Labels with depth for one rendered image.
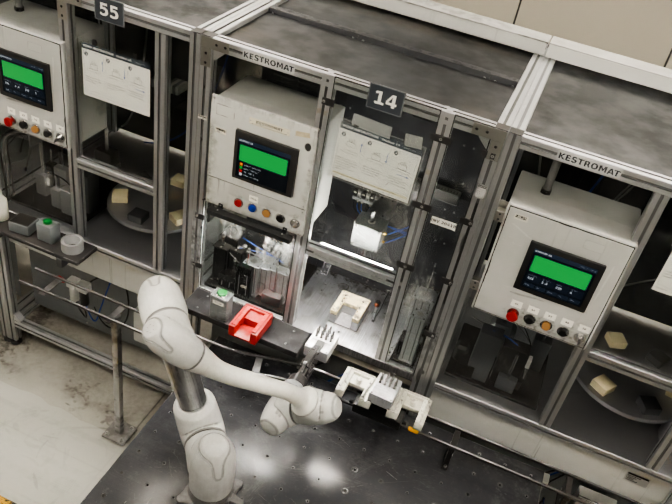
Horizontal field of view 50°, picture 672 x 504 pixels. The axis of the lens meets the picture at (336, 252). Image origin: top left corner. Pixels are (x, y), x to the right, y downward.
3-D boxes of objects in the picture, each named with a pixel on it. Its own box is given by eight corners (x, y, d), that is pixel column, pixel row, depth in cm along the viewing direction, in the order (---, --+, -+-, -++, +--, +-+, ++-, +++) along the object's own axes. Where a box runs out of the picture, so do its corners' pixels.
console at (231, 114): (201, 204, 280) (208, 96, 253) (236, 173, 302) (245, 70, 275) (298, 240, 271) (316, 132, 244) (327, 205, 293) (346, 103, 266)
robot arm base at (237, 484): (229, 528, 248) (231, 519, 245) (174, 502, 253) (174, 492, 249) (253, 488, 262) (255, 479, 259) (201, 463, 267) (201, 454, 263)
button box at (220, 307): (208, 315, 297) (210, 294, 290) (217, 304, 303) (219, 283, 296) (225, 322, 295) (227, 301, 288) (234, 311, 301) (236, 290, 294)
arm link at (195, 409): (188, 463, 260) (176, 417, 275) (231, 448, 263) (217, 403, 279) (135, 319, 208) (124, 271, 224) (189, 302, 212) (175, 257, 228)
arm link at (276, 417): (282, 410, 258) (312, 408, 251) (263, 441, 246) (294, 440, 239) (269, 387, 254) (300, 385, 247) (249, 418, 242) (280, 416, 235)
